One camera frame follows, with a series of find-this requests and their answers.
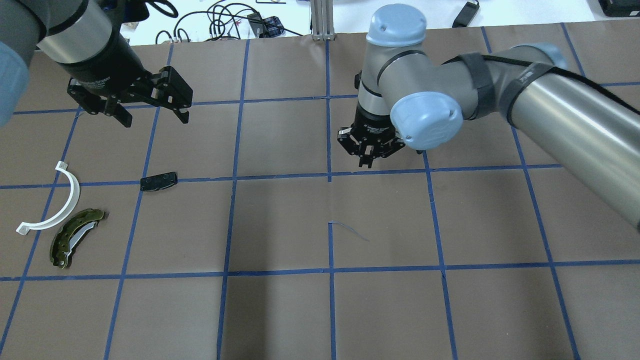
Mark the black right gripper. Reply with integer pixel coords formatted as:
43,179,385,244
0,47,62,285
337,107,406,168

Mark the green brake shoe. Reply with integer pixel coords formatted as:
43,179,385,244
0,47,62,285
49,208,106,269

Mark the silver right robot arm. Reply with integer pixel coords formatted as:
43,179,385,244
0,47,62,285
337,3,640,228

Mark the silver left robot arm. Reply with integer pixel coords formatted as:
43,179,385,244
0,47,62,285
0,0,194,128

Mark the loose blue tape thread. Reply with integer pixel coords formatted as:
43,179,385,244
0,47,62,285
328,220,370,242

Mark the aluminium frame post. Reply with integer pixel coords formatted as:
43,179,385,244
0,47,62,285
309,0,336,41

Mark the black brake pad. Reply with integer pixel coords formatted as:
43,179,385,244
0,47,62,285
139,171,179,192

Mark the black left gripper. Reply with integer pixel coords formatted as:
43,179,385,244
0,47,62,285
67,66,194,128

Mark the white curved plastic bracket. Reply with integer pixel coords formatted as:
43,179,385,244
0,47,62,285
16,161,81,236

